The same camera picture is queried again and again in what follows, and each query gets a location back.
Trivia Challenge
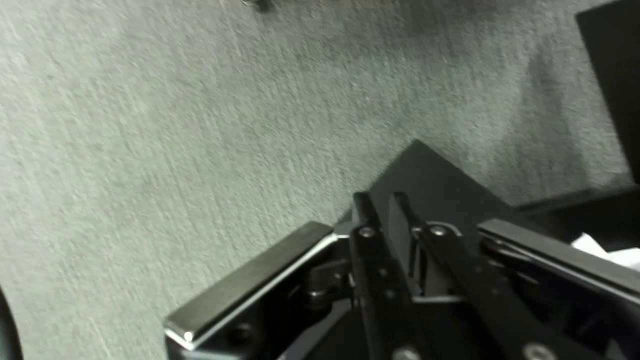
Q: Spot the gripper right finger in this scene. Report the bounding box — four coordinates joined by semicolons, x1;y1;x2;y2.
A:
392;190;640;360

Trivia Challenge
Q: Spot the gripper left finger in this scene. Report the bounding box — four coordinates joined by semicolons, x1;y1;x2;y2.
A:
163;190;429;360

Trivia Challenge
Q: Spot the black cupboard door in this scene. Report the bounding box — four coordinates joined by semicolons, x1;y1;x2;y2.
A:
335;139;544;237

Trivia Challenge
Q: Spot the black cabinet with granite counter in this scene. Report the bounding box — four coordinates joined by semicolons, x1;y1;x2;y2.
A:
513;0;640;250

